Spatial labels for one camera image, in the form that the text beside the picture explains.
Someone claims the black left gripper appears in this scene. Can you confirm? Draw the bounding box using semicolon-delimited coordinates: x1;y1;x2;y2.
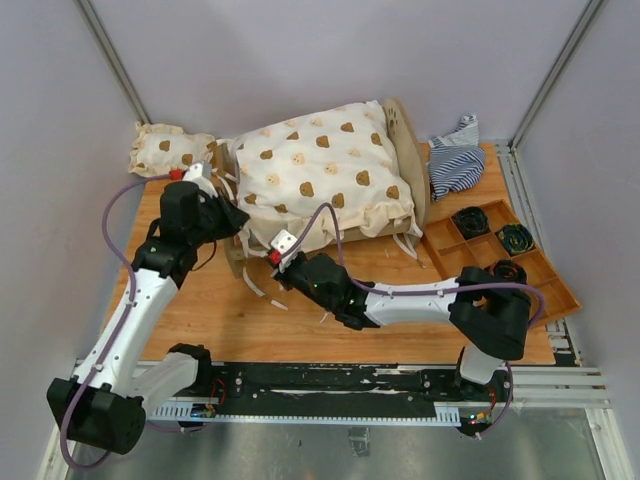
189;187;250;247

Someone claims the large bear print cushion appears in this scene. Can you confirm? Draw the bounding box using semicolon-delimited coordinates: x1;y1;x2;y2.
212;98;426;311

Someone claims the wooden striped pet bed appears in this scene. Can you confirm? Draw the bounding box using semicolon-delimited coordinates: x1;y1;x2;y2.
212;97;431;279

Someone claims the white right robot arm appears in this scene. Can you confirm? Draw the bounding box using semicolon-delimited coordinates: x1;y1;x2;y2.
269;253;531;400

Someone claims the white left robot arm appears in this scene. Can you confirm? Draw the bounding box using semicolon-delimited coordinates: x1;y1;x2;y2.
46;179;248;467

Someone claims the small bear print pillow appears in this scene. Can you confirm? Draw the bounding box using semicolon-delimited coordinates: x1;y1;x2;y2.
128;122;217;177

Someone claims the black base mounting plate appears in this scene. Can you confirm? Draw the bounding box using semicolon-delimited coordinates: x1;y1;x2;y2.
195;363;509;417

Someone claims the wooden compartment tray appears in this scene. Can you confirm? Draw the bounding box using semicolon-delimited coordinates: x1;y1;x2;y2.
422;201;581;324

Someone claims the blue striped cloth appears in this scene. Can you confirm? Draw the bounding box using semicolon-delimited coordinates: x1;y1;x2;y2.
427;115;486;202

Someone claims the black orange rolled fabric item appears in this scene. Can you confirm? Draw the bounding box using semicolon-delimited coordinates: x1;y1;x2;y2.
485;259;527;284

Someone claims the blue yellow rolled fabric item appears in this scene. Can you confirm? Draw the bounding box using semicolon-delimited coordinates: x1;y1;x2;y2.
496;223;535;257

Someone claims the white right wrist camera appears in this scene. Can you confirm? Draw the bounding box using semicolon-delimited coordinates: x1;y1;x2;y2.
268;229;299;270

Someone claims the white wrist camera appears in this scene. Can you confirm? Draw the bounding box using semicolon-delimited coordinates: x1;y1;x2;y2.
182;162;212;183
268;229;299;270

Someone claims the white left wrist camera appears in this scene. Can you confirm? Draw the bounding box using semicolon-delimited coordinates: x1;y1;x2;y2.
182;162;212;183

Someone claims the grey slotted cable duct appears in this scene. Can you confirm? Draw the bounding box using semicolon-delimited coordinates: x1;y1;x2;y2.
150;401;462;427

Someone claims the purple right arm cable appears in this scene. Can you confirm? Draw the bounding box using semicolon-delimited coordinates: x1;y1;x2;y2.
287;202;547;441

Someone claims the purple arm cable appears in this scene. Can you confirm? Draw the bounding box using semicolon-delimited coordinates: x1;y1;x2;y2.
287;202;547;441
58;172;184;471

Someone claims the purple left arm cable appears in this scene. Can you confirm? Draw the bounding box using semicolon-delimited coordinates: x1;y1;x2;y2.
58;172;184;471

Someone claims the left aluminium frame post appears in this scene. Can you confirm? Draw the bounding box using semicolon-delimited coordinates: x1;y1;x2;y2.
73;0;150;124

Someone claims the aluminium frame post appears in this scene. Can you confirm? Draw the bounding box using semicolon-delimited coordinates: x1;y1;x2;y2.
509;0;608;150
73;0;150;124

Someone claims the right aluminium frame post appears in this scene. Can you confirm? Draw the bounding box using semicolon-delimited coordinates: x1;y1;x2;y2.
509;0;608;150

